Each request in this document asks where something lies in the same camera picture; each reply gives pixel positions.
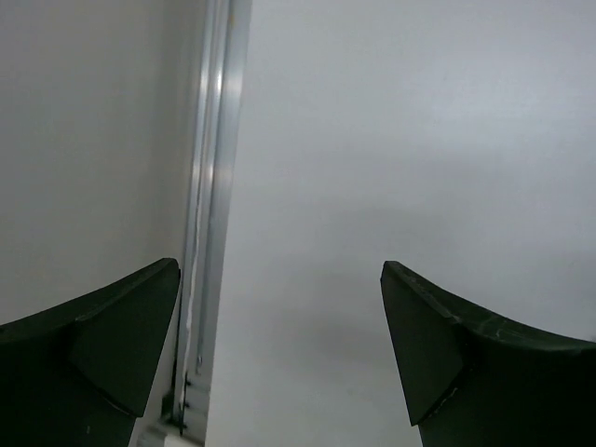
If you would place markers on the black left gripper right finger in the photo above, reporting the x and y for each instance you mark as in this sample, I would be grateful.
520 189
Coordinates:
472 377

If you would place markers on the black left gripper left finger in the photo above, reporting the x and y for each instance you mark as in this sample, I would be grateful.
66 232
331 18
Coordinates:
81 373

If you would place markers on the aluminium frame rail left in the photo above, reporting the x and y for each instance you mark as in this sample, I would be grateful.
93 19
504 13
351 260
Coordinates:
217 86

